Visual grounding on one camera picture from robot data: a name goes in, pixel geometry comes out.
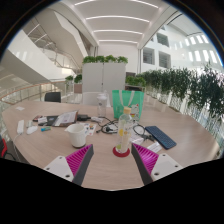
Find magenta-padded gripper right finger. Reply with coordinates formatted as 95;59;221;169
130;142;185;187

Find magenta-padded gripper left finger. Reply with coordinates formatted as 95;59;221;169
43;143;95;188

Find clear yellow-capped drink bottle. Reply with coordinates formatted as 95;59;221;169
115;106;134;154

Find white packet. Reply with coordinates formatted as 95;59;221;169
130;133;145;145
146;141;163;154

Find white cup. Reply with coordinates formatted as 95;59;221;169
64;123;88;149

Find flat round red coaster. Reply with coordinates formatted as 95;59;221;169
112;146;131;158

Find colourful sticker sheet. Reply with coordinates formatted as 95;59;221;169
82;122;98;136

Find black power adapter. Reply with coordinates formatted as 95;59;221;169
76;114;92;122

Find grey paper booklet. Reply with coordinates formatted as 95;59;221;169
53;110;79;128

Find white plug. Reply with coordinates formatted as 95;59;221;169
90;116;105;124

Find flat black tablet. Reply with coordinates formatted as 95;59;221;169
43;114;60;127

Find small white pouch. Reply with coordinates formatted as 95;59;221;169
25;125;39;135

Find clear shaker bottle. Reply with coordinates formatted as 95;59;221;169
96;92;109;118

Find white chair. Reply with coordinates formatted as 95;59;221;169
81;91;113;107

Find green tote bag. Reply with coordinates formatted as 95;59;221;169
111;89;145;121

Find long white device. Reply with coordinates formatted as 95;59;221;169
16;119;26;135

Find black chair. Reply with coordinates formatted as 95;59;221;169
44;91;62;103

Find red chair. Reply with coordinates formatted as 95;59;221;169
0;136;16;161

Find green plants in planter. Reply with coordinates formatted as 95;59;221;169
125;75;147;88

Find small potted green plants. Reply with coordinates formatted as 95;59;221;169
64;74;83;85

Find glass balustrade railing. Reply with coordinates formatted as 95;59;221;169
0;79;83;106

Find tall green plant hedge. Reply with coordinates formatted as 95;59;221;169
138;63;224;121

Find tall white cabinet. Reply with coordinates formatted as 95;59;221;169
81;62;128;94

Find low green leafy plants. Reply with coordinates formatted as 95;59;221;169
82;54;129;65

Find ceiling light strips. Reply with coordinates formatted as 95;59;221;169
73;0;160;44

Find black cable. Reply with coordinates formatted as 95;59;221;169
96;116;156;141

